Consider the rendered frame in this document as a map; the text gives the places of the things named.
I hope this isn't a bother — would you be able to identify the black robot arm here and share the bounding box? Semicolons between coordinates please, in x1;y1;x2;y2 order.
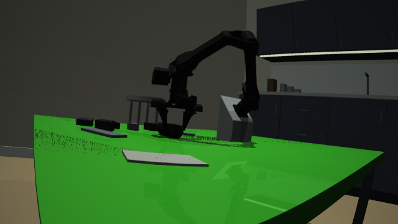
152;30;260;118

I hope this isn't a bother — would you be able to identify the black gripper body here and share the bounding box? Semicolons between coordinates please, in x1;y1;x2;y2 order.
150;86;203;113

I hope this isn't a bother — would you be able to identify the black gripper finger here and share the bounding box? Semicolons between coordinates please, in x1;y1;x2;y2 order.
182;111;196;130
156;109;169;129

